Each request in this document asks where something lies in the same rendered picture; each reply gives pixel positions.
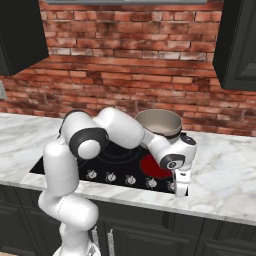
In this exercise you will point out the black glass hob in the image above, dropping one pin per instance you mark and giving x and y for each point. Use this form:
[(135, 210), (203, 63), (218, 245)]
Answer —
[(123, 163)]

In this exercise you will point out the grey metal pot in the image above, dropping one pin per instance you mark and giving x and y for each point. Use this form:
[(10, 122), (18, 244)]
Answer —
[(159, 122)]

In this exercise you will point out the white hob knob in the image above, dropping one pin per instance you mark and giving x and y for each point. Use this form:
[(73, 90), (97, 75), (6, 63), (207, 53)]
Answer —
[(152, 182), (110, 177), (170, 186), (130, 180), (91, 174)]

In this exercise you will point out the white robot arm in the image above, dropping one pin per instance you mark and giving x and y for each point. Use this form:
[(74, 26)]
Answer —
[(60, 166)]

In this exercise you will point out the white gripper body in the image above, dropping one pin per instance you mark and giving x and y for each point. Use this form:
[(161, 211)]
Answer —
[(182, 186)]

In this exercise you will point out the grey wall socket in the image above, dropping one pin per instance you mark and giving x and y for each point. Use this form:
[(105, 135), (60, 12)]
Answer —
[(2, 90)]

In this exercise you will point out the dark wall cupboard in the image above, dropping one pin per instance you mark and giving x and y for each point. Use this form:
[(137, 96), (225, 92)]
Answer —
[(20, 33), (236, 43)]

